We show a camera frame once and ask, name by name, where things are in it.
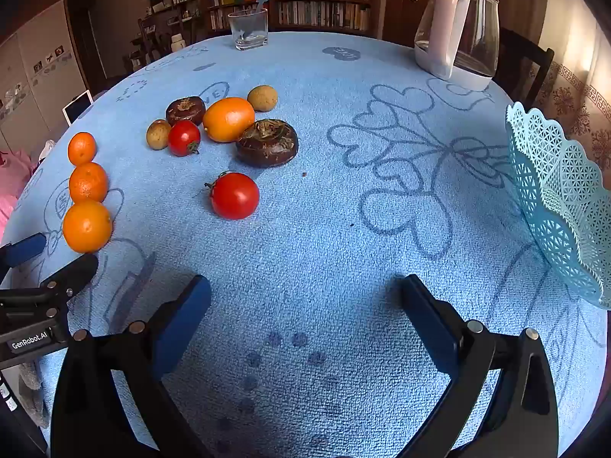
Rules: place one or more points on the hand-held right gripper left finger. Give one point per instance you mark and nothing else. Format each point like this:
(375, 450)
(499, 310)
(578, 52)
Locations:
(184, 324)

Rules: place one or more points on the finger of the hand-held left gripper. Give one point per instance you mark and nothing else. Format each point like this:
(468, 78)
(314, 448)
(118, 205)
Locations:
(76, 272)
(26, 248)

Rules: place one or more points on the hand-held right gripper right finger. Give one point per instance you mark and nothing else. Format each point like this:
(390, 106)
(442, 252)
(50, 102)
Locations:
(427, 324)

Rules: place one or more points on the small orange tangerine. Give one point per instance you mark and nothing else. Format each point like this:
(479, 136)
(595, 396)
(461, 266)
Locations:
(87, 226)
(88, 182)
(82, 148)

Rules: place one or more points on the large red tomato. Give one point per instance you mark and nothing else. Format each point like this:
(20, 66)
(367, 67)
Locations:
(235, 196)

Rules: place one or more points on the tan longan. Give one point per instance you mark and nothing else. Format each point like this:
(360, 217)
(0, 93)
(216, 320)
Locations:
(158, 134)
(262, 98)

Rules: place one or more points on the small red tomato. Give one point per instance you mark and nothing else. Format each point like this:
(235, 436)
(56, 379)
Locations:
(184, 138)

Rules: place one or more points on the light blue lattice basket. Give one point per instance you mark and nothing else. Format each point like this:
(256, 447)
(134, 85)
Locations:
(558, 191)

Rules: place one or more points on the small brown water chestnut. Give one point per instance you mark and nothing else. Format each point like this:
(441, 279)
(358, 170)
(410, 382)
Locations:
(185, 109)

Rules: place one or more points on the large brown water chestnut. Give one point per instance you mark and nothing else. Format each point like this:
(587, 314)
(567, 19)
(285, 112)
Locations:
(267, 145)

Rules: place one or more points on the oval orange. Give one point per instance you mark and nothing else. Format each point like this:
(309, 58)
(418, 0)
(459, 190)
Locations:
(229, 119)

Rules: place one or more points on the person's left hand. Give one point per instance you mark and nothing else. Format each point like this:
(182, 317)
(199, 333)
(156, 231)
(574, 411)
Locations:
(34, 391)

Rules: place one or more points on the pink cloth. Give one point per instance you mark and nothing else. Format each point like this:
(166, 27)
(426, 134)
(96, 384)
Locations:
(14, 181)

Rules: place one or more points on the white tablet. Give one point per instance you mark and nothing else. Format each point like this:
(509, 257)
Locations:
(76, 107)

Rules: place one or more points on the white wardrobe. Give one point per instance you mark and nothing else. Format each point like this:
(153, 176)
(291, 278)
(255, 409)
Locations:
(38, 71)

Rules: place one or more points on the white thermos flask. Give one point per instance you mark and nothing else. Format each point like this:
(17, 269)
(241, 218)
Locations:
(177, 43)

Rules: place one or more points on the dark open shelf rack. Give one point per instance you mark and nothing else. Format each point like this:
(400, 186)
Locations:
(162, 14)

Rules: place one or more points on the dark wooden chair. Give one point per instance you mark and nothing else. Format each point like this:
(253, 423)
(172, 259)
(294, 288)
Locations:
(525, 71)

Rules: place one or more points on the patterned beige curtain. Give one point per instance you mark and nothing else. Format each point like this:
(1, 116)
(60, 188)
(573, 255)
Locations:
(577, 95)

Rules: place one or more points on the clear glass cup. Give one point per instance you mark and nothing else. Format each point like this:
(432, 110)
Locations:
(248, 33)

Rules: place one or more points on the wooden bookcase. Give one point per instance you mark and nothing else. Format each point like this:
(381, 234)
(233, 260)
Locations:
(274, 4)

